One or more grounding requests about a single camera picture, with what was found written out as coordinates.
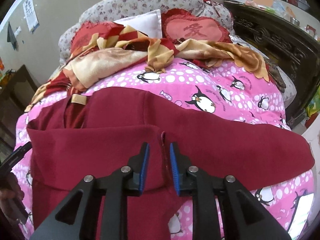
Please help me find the dark red garment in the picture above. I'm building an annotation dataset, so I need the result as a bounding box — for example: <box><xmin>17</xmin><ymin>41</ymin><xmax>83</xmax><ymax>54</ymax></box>
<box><xmin>27</xmin><ymin>87</ymin><xmax>315</xmax><ymax>239</ymax></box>

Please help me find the pink penguin bedspread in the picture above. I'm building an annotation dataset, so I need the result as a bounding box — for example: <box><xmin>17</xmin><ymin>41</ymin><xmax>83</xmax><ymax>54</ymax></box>
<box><xmin>13</xmin><ymin>59</ymin><xmax>313</xmax><ymax>239</ymax></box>

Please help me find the dark wooden side table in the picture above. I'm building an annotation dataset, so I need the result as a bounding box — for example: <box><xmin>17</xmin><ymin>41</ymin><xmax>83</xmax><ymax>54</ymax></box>
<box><xmin>1</xmin><ymin>65</ymin><xmax>38</xmax><ymax>158</ymax></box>

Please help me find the red and yellow blanket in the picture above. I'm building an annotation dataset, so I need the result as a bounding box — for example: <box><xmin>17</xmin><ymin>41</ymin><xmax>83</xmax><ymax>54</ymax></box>
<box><xmin>24</xmin><ymin>26</ymin><xmax>270</xmax><ymax>112</ymax></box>

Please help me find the red heart pillow left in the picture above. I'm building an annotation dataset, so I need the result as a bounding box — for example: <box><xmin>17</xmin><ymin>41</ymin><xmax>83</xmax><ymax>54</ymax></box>
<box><xmin>71</xmin><ymin>21</ymin><xmax>123</xmax><ymax>53</ymax></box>

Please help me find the dark carved wooden headboard cabinet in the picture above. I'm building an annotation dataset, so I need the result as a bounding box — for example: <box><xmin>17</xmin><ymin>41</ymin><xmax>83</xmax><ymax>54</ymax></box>
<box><xmin>223</xmin><ymin>1</ymin><xmax>319</xmax><ymax>127</ymax></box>

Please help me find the floral grey bolster pillow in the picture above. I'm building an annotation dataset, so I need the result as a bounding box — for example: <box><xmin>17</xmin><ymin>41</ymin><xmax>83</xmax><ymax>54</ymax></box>
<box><xmin>58</xmin><ymin>0</ymin><xmax>235</xmax><ymax>65</ymax></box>

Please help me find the white pillow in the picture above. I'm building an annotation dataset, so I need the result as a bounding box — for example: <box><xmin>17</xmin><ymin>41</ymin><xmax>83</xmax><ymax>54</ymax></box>
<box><xmin>115</xmin><ymin>9</ymin><xmax>163</xmax><ymax>38</ymax></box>

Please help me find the red heart pillow with character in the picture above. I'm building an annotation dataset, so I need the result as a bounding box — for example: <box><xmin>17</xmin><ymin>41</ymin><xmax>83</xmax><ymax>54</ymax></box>
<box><xmin>161</xmin><ymin>9</ymin><xmax>231</xmax><ymax>43</ymax></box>

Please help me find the dark cloth on wall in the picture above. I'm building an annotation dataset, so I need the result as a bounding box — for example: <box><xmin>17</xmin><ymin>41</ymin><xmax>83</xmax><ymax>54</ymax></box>
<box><xmin>7</xmin><ymin>23</ymin><xmax>18</xmax><ymax>51</ymax></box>

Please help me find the white wall calendar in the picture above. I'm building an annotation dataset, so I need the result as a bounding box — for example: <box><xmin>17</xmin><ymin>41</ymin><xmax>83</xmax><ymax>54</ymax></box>
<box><xmin>23</xmin><ymin>0</ymin><xmax>39</xmax><ymax>33</ymax></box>

